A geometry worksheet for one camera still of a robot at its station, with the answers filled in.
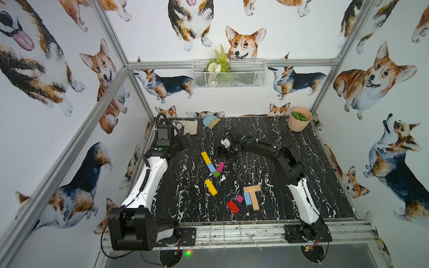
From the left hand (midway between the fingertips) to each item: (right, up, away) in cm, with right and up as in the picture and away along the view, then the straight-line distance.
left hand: (187, 137), depth 83 cm
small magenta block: (+26, -31, +1) cm, 41 cm away
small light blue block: (+11, -18, +12) cm, 24 cm away
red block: (+23, -35, -1) cm, 42 cm away
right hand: (+13, -13, +11) cm, 22 cm away
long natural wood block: (+33, -28, +5) cm, 43 cm away
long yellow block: (+12, -27, +5) cm, 29 cm away
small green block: (+14, -21, +9) cm, 27 cm away
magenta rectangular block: (+16, -17, +13) cm, 27 cm away
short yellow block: (+8, -13, +17) cm, 23 cm away
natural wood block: (+34, -32, 0) cm, 47 cm away
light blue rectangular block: (+30, -31, +1) cm, 43 cm away
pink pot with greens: (+66, +11, +23) cm, 71 cm away
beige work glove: (-6, +6, +34) cm, 35 cm away
